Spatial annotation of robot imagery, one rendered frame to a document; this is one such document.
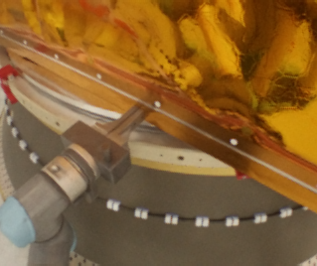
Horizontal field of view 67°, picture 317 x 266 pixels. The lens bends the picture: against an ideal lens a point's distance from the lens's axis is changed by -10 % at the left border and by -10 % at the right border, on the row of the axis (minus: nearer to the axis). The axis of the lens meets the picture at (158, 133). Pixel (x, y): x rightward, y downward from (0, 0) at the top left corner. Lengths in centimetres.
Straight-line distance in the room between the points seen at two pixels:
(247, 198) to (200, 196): 13
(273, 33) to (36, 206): 38
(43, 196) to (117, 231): 42
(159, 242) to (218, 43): 60
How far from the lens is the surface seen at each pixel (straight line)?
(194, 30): 32
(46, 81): 72
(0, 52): 105
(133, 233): 78
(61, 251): 49
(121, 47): 43
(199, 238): 76
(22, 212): 41
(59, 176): 43
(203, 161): 56
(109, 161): 43
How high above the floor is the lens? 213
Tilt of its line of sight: 47 degrees down
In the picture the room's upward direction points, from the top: straight up
